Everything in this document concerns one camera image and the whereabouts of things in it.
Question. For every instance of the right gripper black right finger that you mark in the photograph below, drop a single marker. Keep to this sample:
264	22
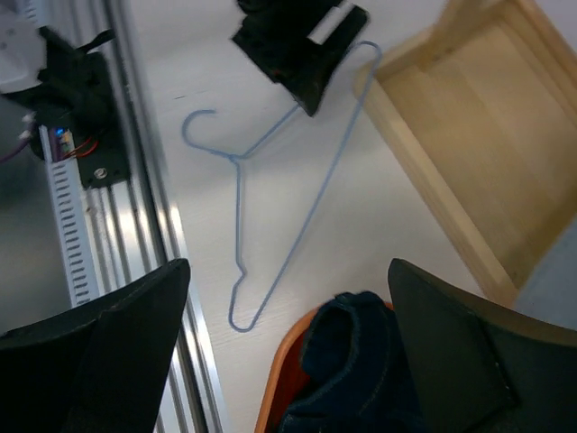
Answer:
478	366

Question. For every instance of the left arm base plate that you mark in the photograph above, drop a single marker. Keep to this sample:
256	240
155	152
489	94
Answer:
90	135

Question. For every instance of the light blue wire hanger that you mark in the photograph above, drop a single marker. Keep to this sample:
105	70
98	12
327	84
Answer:
237	160

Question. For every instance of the wooden clothes rack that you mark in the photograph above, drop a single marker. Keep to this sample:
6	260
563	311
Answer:
480	112

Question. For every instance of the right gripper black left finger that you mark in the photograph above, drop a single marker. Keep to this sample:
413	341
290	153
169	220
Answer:
100	367

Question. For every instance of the dark blue denim skirt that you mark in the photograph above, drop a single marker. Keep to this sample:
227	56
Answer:
360	379

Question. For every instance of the aluminium mounting rail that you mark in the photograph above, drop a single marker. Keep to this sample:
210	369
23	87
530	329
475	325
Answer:
125	230

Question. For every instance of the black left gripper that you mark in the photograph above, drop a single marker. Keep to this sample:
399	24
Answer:
275	36

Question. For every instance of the light denim jacket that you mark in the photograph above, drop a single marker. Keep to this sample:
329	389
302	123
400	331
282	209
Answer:
550	292

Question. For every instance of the orange plastic basket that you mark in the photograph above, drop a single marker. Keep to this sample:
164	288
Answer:
286	379

